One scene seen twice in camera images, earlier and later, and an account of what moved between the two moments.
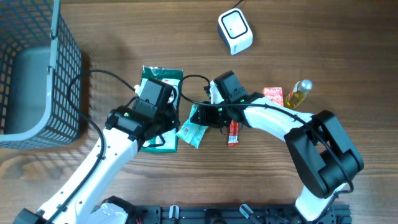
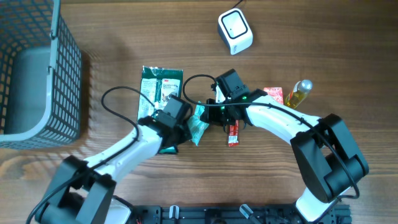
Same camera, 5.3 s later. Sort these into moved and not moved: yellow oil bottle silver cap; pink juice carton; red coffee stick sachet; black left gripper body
Moved: black left gripper body
Not moved: red coffee stick sachet; pink juice carton; yellow oil bottle silver cap
